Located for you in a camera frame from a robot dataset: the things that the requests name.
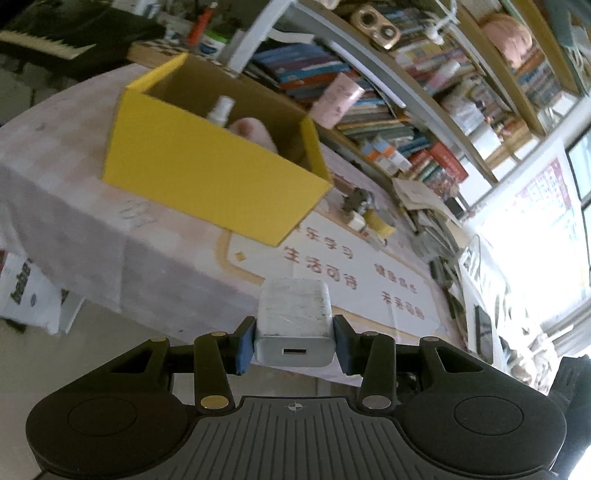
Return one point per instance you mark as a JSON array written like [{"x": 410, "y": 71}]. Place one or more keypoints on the thick red book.
[{"x": 450, "y": 161}]

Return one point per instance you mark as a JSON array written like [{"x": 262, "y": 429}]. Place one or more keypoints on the white spray bottle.
[{"x": 220, "y": 110}]

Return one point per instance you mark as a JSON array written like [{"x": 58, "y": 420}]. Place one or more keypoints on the white charger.
[{"x": 295, "y": 318}]

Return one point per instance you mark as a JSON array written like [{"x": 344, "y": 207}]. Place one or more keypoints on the pink round plush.
[{"x": 505, "y": 37}]

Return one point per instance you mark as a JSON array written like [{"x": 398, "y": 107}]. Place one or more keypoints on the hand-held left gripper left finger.
[{"x": 244, "y": 344}]

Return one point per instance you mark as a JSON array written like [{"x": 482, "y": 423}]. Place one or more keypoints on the checkered mat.
[{"x": 175, "y": 50}]

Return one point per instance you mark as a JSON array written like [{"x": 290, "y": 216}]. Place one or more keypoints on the alphabet wall poster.
[{"x": 535, "y": 221}]

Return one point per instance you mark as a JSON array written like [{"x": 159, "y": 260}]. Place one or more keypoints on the gold retro radio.
[{"x": 375, "y": 26}]

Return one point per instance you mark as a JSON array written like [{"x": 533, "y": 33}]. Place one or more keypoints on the heap of loose papers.
[{"x": 466, "y": 277}]

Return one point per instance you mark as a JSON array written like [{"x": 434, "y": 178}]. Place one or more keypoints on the red pen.
[{"x": 199, "y": 23}]

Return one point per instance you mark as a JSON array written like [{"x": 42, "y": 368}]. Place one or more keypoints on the white bookshelf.
[{"x": 415, "y": 87}]

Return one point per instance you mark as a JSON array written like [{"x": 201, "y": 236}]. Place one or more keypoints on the row of leaning books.
[{"x": 323, "y": 69}]

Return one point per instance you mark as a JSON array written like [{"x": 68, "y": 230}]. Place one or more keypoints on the pink plush pig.
[{"x": 251, "y": 131}]

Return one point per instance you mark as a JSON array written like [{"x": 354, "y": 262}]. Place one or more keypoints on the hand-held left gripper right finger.
[{"x": 344, "y": 344}]

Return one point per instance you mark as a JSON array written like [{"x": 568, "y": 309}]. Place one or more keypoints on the yellow cardboard box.
[{"x": 194, "y": 170}]

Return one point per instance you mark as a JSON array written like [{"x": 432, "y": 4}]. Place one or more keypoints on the red upright book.
[{"x": 422, "y": 168}]

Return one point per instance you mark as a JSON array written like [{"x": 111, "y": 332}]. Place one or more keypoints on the pile of books and papers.
[{"x": 425, "y": 198}]

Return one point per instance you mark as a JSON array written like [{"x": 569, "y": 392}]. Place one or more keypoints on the white printed bag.
[{"x": 27, "y": 290}]

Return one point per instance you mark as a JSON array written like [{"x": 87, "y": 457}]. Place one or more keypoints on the black piano keyboard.
[{"x": 69, "y": 39}]

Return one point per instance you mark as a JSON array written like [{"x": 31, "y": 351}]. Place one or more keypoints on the pink printed cup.
[{"x": 334, "y": 99}]

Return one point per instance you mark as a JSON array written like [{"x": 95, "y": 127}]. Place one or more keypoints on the row of shelf books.
[{"x": 438, "y": 50}]

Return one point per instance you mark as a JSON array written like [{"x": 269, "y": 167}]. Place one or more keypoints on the grey toy truck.
[{"x": 358, "y": 201}]

